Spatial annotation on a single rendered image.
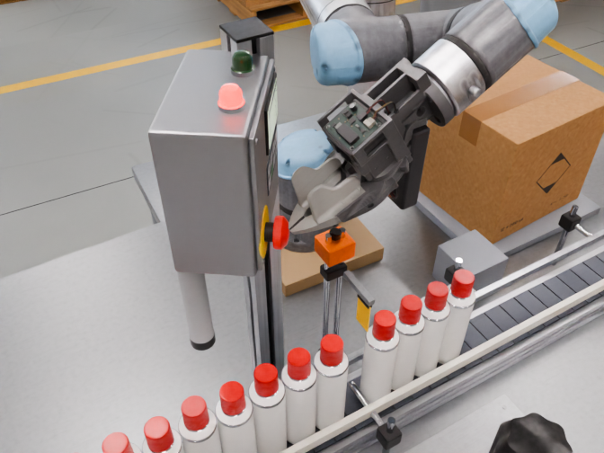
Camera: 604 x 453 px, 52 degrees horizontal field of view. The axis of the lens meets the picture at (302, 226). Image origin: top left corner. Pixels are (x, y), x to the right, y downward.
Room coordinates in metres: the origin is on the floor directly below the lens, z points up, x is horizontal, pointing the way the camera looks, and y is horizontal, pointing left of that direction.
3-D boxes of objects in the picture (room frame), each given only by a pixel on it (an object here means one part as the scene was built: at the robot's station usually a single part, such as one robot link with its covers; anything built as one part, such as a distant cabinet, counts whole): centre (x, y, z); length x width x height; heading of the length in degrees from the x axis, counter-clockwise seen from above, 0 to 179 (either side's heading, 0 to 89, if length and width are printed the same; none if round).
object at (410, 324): (0.61, -0.16, 0.98); 0.05 x 0.05 x 0.20
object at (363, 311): (0.58, -0.09, 1.09); 0.03 x 0.01 x 0.06; 30
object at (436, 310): (0.64, -0.21, 0.98); 0.05 x 0.05 x 0.20
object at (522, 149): (1.15, -0.47, 0.99); 0.30 x 0.24 x 0.27; 123
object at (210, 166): (0.56, 0.09, 1.38); 0.17 x 0.10 x 0.19; 175
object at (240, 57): (0.59, 0.06, 1.49); 0.03 x 0.03 x 0.02
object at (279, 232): (0.50, 0.03, 1.32); 0.04 x 0.03 x 0.04; 175
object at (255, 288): (0.64, 0.06, 1.16); 0.04 x 0.04 x 0.67; 30
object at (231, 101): (0.52, 0.07, 1.49); 0.03 x 0.03 x 0.02
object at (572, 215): (0.92, -0.56, 0.91); 0.07 x 0.03 x 0.17; 30
